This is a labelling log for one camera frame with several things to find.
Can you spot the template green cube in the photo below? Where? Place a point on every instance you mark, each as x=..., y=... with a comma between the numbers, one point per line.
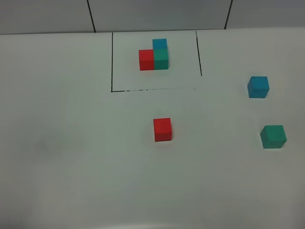
x=161, y=59

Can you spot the template red cube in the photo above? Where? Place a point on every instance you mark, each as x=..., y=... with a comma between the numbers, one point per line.
x=146, y=60

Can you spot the template blue cube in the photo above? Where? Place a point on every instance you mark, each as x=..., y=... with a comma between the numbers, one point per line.
x=159, y=44

